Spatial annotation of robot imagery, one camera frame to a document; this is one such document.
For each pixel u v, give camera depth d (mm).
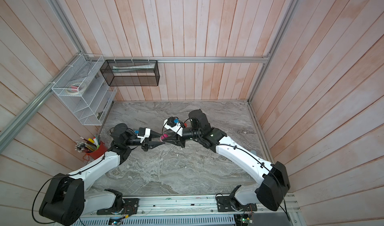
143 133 598
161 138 665
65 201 405
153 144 648
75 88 736
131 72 1044
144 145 655
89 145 782
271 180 408
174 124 564
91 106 781
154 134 686
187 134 600
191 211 730
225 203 738
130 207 729
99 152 836
